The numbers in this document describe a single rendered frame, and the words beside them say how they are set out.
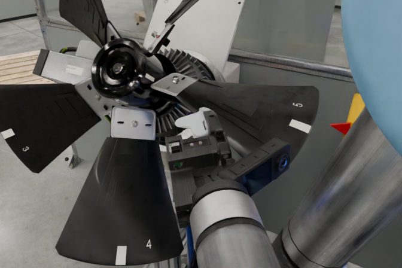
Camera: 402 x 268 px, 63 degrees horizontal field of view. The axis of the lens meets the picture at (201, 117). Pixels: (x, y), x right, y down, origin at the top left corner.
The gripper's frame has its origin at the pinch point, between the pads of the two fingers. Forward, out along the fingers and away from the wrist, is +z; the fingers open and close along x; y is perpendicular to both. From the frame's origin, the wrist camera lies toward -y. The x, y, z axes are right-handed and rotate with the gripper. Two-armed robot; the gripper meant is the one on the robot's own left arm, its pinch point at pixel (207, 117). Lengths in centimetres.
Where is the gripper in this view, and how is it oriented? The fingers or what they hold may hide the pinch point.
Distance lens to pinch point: 54.2
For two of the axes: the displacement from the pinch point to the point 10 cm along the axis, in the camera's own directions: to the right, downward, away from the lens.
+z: -1.7, -5.1, 8.4
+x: 1.1, 8.4, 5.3
